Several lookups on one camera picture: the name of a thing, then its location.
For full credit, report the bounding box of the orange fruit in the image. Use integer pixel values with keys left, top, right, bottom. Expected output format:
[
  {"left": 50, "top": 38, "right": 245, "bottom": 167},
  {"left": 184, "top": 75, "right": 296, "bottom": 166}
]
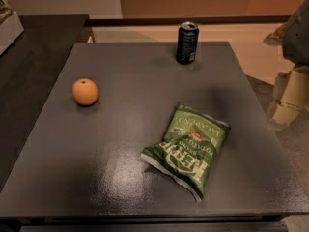
[{"left": 71, "top": 78, "right": 98, "bottom": 106}]

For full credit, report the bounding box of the green jalapeno chip bag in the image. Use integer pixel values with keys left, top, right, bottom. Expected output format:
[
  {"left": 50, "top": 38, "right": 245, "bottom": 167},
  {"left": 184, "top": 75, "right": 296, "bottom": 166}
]
[{"left": 140, "top": 101, "right": 231, "bottom": 203}]

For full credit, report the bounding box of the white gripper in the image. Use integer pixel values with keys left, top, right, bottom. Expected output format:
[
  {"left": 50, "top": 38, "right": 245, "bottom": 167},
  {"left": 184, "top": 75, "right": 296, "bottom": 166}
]
[{"left": 267, "top": 65, "right": 309, "bottom": 131}]

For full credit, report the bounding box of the white box on counter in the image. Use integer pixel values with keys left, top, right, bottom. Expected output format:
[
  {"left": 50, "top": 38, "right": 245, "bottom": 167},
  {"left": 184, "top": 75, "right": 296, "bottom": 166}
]
[{"left": 0, "top": 12, "right": 24, "bottom": 55}]

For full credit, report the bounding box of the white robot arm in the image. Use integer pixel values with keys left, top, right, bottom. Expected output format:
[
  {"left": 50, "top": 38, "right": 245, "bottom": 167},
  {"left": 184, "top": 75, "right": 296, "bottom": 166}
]
[{"left": 264, "top": 0, "right": 309, "bottom": 131}]

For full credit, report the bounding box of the black pepsi can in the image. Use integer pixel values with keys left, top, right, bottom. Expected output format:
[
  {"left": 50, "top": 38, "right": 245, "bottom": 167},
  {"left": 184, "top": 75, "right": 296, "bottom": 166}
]
[{"left": 176, "top": 21, "right": 199, "bottom": 65}]

